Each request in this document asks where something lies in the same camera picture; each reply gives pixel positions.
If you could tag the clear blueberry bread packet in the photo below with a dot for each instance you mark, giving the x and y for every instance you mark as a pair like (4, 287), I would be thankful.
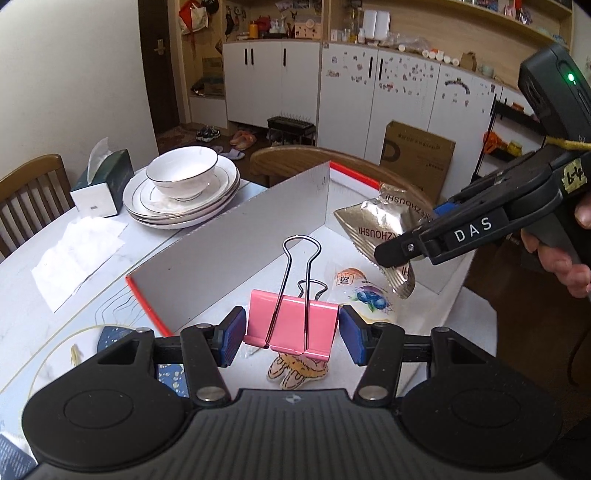
(369, 297)

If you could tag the stack of white plates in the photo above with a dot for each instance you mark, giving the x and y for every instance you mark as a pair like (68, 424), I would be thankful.
(138, 194)

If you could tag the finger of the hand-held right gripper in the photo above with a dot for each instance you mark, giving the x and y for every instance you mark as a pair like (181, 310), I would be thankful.
(445, 206)
(397, 251)

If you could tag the dark slatted wooden chair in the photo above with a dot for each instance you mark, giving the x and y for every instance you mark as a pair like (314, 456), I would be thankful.
(32, 175)

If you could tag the red white tote bag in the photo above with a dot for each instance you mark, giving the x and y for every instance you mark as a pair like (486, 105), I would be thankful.
(193, 18)

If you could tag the dark wooden door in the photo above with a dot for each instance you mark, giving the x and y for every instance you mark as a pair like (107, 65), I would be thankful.
(159, 83)

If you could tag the pink slippers pair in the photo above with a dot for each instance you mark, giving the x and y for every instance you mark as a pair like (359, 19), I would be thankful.
(242, 140)

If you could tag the pink binder clip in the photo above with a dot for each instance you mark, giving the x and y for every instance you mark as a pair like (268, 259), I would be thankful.
(295, 323)

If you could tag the brown cardboard box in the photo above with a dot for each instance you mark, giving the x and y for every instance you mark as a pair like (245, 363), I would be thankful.
(415, 157)

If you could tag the red cardboard box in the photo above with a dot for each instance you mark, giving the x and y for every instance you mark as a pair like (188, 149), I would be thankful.
(221, 258)

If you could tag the black metal floor rack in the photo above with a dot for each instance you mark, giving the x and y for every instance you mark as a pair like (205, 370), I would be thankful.
(291, 127)

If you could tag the person's right hand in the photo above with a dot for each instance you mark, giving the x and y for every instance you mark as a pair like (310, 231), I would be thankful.
(561, 270)

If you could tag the white porcelain plate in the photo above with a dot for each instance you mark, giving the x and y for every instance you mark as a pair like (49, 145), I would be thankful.
(184, 226)
(217, 214)

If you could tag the white wooden cabinet wall unit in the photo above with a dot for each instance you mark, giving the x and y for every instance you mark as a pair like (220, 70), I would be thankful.
(258, 92)

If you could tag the white porcelain bowl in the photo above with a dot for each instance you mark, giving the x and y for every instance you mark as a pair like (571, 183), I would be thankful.
(184, 182)

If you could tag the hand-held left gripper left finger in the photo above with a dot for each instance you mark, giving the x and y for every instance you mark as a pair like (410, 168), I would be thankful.
(233, 334)

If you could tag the black sneakers pair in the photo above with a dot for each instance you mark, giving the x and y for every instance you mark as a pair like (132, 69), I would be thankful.
(207, 134)

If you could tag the green white tissue box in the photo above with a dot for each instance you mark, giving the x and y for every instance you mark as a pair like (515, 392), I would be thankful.
(94, 201)

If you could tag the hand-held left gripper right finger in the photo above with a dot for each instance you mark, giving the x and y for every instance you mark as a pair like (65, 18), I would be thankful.
(353, 339)

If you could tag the gold snack packet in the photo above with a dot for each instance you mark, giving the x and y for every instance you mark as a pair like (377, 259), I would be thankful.
(369, 221)

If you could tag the white paper napkin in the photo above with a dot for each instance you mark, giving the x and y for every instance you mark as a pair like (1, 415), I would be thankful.
(78, 258)

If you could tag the white marble desktop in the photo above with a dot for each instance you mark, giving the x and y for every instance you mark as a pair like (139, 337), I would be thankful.
(37, 332)

